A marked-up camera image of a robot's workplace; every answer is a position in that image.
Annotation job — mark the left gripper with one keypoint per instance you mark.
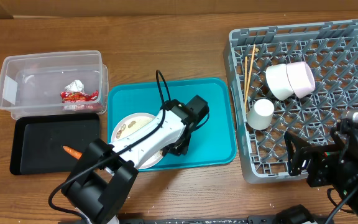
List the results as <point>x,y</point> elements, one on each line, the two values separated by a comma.
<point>183,147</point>

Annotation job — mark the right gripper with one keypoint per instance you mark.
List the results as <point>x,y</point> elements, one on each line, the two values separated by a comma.
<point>319,155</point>

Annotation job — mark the red snack wrapper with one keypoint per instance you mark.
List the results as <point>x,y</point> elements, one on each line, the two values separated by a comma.
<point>77,96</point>

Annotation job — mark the grey dishwasher rack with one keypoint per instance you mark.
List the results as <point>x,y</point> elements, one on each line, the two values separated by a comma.
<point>331,51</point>

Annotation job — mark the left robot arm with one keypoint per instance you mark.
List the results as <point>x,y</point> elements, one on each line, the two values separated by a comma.
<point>103,176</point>

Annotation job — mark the black tray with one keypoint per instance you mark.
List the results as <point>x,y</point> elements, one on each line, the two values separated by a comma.
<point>38,142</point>

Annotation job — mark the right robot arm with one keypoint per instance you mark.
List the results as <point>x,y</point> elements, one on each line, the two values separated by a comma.
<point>348,195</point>

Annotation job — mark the white plate with peanuts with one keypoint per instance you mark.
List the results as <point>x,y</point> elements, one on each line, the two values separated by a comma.
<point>131,124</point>

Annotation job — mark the clear plastic bin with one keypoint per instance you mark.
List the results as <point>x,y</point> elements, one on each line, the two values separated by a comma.
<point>30,85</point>

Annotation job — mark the white tissue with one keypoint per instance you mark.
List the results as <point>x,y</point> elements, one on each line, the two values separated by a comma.
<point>75,86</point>

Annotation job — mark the orange carrot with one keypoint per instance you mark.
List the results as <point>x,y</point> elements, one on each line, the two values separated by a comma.
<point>74,153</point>

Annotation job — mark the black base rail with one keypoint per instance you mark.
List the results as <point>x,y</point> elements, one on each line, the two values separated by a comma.
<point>254,219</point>

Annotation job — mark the pink bowl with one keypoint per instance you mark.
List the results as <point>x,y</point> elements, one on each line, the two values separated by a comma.
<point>301,78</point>

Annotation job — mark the teal serving tray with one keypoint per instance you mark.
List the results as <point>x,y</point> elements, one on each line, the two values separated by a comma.
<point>213,144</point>

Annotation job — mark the white cup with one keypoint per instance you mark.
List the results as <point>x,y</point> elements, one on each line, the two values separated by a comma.
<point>260,115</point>

